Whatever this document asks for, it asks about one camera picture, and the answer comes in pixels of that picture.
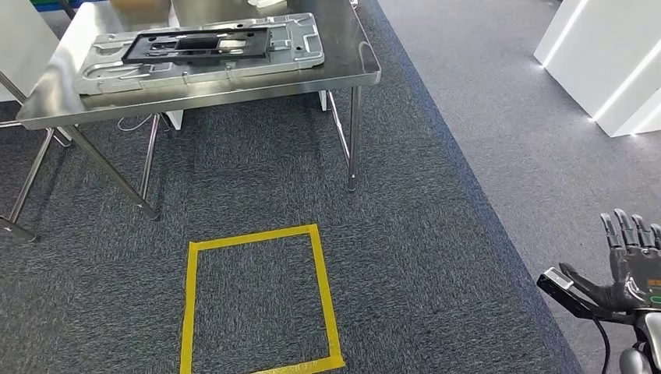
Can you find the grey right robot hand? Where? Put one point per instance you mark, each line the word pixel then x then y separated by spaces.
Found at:
pixel 635 279

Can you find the black plastic frame part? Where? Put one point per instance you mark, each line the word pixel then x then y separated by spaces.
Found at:
pixel 261 49

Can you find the steel workbench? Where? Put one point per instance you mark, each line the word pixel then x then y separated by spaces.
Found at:
pixel 341 62

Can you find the white lit display plinth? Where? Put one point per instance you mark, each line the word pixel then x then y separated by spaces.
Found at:
pixel 594 51

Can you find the white folded cloth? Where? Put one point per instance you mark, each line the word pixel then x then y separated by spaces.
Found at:
pixel 266 3

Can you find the stamped silver metal panel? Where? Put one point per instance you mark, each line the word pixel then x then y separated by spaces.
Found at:
pixel 206 72

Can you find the brown cardboard box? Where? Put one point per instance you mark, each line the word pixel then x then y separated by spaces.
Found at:
pixel 139 5

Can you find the white cabinet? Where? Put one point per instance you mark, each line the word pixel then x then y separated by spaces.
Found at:
pixel 26 41

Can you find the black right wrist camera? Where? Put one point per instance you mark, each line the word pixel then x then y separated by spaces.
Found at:
pixel 555 284

